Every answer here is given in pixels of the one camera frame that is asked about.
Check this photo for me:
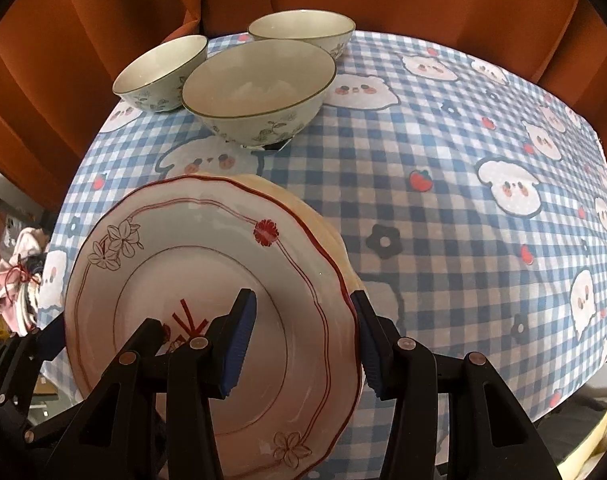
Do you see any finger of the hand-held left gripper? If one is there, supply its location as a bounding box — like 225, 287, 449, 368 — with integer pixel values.
0, 390, 91, 461
0, 317, 66, 387

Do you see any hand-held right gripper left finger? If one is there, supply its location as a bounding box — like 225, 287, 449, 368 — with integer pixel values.
43, 288, 258, 480

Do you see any small yellow floral plate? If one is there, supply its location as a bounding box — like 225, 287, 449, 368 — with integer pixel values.
183, 174, 344, 261

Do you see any pile of pink clothes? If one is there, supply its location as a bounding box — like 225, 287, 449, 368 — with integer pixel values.
0, 227, 51, 333

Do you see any red patterned white plate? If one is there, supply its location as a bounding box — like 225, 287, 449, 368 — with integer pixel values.
64, 174, 363, 478

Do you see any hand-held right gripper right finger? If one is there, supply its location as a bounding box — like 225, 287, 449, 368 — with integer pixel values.
351, 291, 557, 480

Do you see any blue checked printed tablecloth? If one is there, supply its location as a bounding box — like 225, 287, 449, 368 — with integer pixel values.
36, 30, 607, 473

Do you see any orange curtain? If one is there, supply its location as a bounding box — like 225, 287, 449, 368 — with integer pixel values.
0, 0, 607, 211

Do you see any small floral ceramic bowl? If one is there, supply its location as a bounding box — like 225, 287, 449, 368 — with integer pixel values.
112, 35, 208, 113
248, 9, 357, 59

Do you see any dark cloth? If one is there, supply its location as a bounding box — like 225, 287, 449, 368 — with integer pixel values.
533, 390, 607, 461

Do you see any large floral ceramic bowl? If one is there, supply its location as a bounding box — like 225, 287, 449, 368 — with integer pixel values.
181, 39, 337, 148

